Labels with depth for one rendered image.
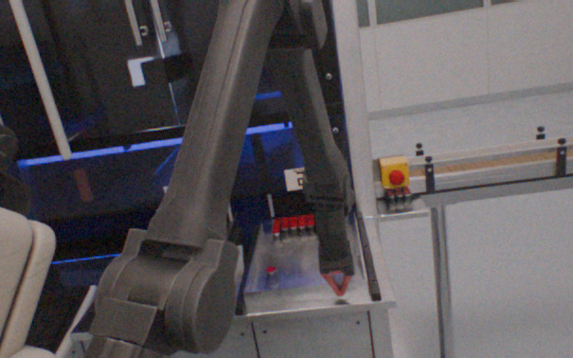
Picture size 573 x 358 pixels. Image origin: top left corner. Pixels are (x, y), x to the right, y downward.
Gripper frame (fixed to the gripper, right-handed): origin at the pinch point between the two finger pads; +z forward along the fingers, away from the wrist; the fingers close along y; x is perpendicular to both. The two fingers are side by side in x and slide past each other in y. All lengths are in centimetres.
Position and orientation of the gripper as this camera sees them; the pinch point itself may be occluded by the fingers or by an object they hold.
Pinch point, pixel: (340, 292)
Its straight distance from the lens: 105.6
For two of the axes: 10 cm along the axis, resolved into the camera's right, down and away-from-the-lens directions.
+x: -9.9, 1.3, 1.1
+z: 1.6, 9.2, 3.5
